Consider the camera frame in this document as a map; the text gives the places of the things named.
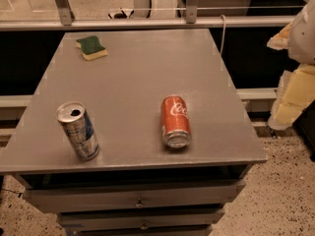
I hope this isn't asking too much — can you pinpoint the silver blue redbull can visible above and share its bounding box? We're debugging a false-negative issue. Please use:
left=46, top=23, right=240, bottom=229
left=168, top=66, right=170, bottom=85
left=56, top=101, right=99, bottom=161

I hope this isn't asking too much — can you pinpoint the grey drawer cabinet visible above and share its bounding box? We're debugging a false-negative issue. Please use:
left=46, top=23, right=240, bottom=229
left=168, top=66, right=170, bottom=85
left=0, top=29, right=266, bottom=236

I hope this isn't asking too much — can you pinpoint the green yellow sponge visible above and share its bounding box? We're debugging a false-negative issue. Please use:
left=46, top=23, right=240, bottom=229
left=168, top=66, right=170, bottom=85
left=76, top=35, right=107, bottom=61

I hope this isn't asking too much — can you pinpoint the grey drawer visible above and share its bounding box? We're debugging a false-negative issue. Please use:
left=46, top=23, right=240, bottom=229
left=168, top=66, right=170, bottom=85
left=60, top=207, right=224, bottom=231
left=24, top=180, right=245, bottom=213

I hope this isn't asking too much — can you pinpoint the red coca-cola can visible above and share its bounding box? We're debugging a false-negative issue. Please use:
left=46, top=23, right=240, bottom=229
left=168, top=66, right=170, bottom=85
left=160, top=95, right=191, bottom=148

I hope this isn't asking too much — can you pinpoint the top grey drawer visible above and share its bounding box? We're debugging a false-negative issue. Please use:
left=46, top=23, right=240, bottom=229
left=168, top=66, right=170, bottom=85
left=24, top=180, right=245, bottom=213

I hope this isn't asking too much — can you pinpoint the white cable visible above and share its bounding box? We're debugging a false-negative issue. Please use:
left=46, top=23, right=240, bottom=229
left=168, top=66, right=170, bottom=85
left=219, top=14, right=228, bottom=57

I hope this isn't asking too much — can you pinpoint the metal railing frame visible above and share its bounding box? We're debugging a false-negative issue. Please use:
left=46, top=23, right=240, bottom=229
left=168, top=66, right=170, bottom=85
left=0, top=0, right=310, bottom=31

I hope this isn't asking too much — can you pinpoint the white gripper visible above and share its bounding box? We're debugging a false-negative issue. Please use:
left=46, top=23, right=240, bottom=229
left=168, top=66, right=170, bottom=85
left=267, top=0, right=315, bottom=131

